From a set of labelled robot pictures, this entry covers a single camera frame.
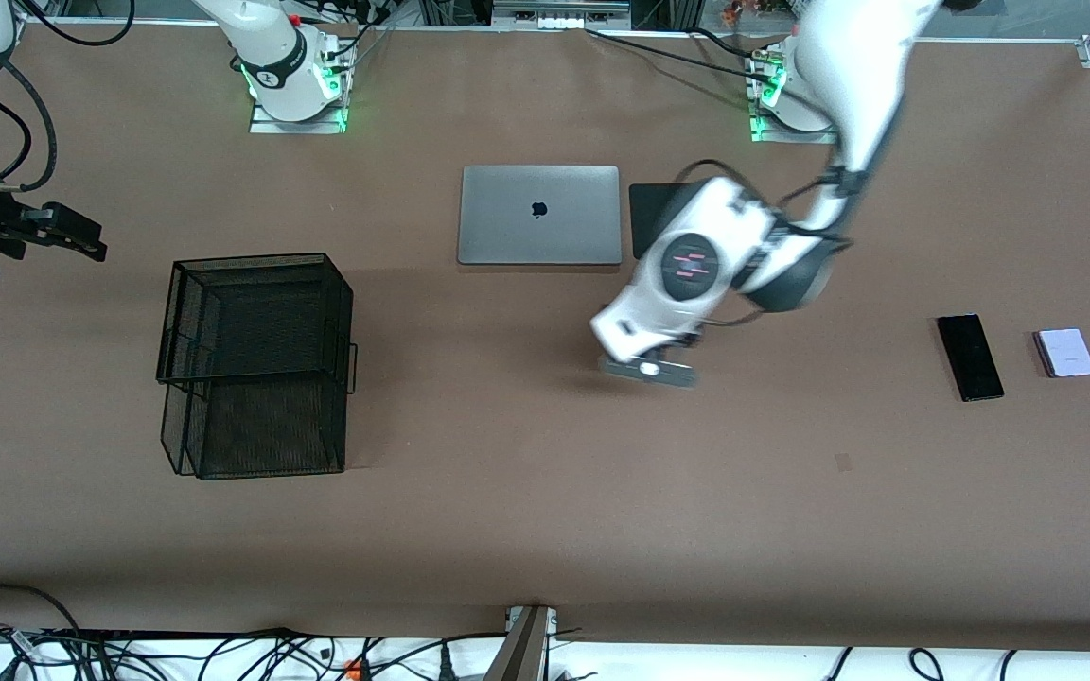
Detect long black smartphone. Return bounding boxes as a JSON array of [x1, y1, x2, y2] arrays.
[[936, 314, 1006, 403]]

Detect lavender flip phone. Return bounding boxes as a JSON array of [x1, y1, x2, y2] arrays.
[[1033, 328, 1090, 379]]

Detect black mouse pad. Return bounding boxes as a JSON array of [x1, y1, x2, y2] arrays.
[[628, 183, 699, 261]]

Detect silver closed laptop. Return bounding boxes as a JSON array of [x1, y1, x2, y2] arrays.
[[457, 166, 623, 266]]

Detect white power strip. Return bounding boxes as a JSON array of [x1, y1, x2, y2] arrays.
[[493, 0, 631, 30]]

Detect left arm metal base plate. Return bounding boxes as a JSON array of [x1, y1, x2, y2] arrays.
[[751, 115, 839, 145]]

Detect black wire mesh tray rack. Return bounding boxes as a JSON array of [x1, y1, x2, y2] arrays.
[[156, 252, 359, 481]]

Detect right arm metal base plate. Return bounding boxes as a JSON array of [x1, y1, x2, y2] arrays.
[[250, 102, 349, 135]]

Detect black cable across table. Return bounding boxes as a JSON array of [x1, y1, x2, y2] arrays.
[[586, 28, 769, 82]]

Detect aluminium camera mount post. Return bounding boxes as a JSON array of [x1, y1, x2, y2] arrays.
[[483, 605, 560, 681]]

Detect thick black floor cable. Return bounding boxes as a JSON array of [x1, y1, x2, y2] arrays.
[[0, 584, 82, 637]]

